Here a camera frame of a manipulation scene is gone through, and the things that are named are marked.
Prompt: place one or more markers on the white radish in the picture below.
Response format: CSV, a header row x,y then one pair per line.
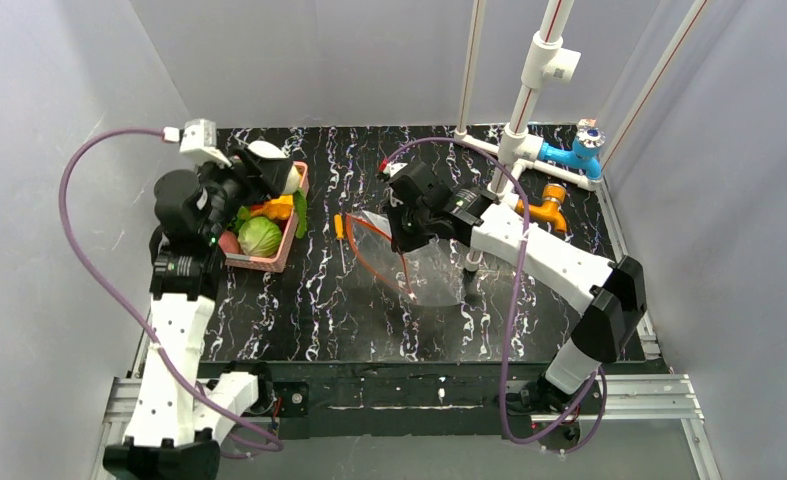
x,y
275,171

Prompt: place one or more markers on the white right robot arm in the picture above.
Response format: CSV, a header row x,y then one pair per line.
x,y
609,296

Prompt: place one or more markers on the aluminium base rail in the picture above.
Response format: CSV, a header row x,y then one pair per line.
x,y
630,397

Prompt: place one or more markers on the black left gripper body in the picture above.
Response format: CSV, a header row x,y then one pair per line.
x,y
245,175

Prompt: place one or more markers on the orange plastic faucet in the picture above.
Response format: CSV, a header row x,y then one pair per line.
x,y
549,211

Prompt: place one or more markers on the clear zip top bag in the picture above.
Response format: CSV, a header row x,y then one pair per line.
x,y
433,275

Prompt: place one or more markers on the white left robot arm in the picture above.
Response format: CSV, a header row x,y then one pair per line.
x,y
177,428

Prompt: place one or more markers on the pink plastic basket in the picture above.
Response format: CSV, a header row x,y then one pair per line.
x,y
275,264

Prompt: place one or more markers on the blue plastic faucet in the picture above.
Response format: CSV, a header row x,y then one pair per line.
x,y
583,154

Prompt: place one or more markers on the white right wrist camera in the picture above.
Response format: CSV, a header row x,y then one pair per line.
x,y
387,170

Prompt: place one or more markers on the yellow banana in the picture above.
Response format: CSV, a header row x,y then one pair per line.
x,y
278,209

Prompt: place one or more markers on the green leafy vegetable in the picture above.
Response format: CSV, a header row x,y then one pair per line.
x,y
299,214

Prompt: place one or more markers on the green cabbage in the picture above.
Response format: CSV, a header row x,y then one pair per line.
x,y
259,237

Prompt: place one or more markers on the white pvc pipe frame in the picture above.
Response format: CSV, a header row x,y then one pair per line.
x,y
548,60

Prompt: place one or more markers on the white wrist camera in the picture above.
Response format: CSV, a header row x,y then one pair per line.
x,y
387,170
197,141

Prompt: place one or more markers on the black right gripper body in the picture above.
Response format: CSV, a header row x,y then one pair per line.
x,y
405,208

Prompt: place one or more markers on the orange handle screwdriver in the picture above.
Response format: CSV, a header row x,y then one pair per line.
x,y
340,236

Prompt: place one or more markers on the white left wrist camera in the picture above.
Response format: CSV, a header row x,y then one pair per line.
x,y
197,141

